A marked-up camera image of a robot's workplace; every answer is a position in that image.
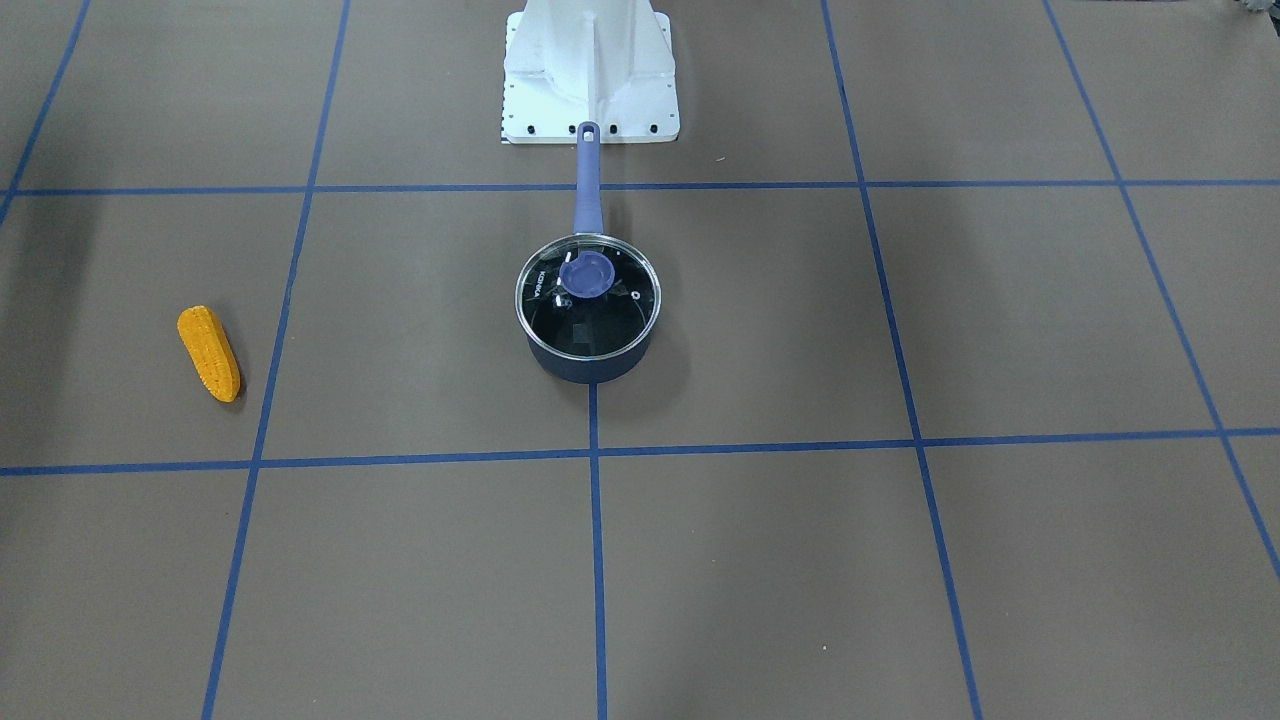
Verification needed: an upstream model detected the glass pot lid blue knob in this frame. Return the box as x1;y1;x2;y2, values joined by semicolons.
515;233;663;361

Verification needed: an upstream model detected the yellow corn cob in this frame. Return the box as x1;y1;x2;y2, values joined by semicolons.
175;305;242;404

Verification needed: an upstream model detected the dark blue saucepan with handle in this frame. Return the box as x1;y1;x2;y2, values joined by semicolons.
515;120;663;386

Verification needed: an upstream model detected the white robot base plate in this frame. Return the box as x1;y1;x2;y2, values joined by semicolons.
500;1;681;145

